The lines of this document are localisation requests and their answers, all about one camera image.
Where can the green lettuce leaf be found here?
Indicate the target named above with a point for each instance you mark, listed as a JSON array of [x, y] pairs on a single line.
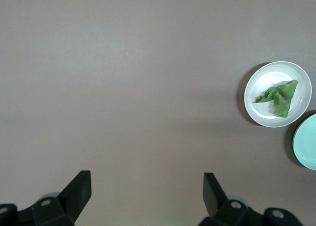
[[281, 100]]

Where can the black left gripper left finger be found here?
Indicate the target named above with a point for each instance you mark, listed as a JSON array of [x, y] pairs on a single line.
[[74, 196]]

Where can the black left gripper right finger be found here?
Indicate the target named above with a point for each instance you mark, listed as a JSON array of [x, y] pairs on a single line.
[[214, 198]]

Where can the mint green round plate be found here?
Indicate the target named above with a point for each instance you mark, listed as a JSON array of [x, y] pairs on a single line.
[[307, 144]]

